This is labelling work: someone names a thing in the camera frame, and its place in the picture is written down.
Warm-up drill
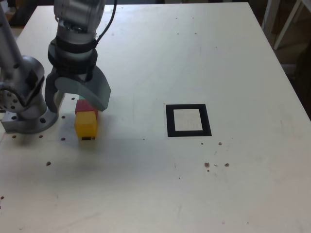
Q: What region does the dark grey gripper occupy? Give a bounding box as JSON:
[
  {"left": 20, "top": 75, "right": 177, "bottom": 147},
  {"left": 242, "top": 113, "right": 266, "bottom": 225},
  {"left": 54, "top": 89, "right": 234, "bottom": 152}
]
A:
[{"left": 45, "top": 66, "right": 112, "bottom": 114}]

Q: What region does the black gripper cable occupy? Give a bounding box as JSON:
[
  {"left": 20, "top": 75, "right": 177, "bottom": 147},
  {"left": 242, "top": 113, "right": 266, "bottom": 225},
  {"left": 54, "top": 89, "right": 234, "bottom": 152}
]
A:
[{"left": 93, "top": 0, "right": 118, "bottom": 47}]

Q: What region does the yellow cube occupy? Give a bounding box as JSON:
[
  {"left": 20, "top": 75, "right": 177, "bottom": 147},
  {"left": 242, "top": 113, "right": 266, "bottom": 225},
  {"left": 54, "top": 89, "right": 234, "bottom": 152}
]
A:
[{"left": 74, "top": 111, "right": 99, "bottom": 141}]

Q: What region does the black tape square outline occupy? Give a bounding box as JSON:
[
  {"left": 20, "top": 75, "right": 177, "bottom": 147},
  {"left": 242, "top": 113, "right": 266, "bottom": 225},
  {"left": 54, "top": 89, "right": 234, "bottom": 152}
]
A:
[{"left": 165, "top": 103, "right": 212, "bottom": 138}]

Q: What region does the red cube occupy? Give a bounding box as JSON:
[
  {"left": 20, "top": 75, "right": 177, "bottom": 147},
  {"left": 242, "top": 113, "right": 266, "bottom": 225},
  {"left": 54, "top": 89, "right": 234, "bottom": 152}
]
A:
[{"left": 75, "top": 100, "right": 99, "bottom": 119}]

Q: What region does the white frame furniture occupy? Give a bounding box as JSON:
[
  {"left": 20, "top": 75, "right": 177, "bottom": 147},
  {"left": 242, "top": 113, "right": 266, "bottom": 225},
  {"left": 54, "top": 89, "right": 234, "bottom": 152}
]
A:
[{"left": 261, "top": 0, "right": 311, "bottom": 50}]

